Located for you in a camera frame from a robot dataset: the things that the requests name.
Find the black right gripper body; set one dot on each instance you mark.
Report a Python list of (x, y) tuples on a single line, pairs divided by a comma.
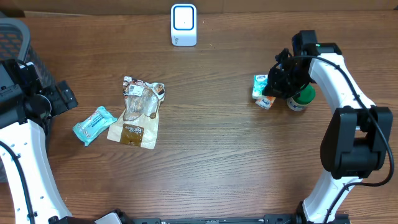
[(288, 82)]

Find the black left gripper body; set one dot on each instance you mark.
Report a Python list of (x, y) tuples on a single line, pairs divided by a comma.
[(58, 105)]

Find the green lid jar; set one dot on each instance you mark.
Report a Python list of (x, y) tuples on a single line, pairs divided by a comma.
[(300, 101)]

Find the teal Kleenex tissue pack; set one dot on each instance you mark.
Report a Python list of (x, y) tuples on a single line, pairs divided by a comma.
[(259, 84)]

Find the orange Kleenex tissue pack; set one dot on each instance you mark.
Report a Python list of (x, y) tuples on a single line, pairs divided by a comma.
[(266, 102)]

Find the mint wet wipes pack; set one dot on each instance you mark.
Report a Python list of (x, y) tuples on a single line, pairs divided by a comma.
[(89, 129)]

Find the brown paper bread bag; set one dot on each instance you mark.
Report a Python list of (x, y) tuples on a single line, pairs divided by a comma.
[(139, 122)]

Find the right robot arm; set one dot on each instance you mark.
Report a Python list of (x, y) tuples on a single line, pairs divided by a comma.
[(355, 149)]

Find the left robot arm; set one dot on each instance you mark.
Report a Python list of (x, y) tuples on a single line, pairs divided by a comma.
[(35, 196)]

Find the white barcode scanner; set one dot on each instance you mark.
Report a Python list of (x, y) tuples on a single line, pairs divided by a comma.
[(183, 25)]

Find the grey plastic mesh basket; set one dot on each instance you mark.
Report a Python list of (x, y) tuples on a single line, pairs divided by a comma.
[(18, 46)]

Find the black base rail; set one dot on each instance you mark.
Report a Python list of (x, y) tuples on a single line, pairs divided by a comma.
[(211, 221)]

